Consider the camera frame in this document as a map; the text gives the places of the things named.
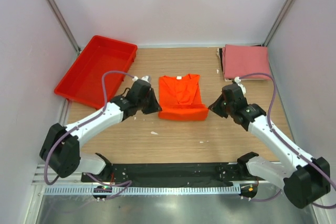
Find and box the orange t shirt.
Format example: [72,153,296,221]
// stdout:
[158,74,208,121]

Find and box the folded pink t shirt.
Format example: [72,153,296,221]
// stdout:
[222,45,270,80]

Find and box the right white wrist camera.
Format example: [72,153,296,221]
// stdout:
[234,77,246,95]

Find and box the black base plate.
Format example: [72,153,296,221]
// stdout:
[80,163,259,188]

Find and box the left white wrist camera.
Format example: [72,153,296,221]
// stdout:
[132,75,152,83]

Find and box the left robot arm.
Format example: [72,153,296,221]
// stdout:
[39,79,162,182]

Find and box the red plastic bin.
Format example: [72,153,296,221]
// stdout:
[54,35,138,110]

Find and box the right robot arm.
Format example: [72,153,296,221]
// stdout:
[209,83,331,209]

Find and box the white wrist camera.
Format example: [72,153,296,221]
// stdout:
[132,75,152,83]
[234,77,246,95]

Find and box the slotted cable duct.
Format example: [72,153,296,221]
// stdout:
[44,184,240,196]

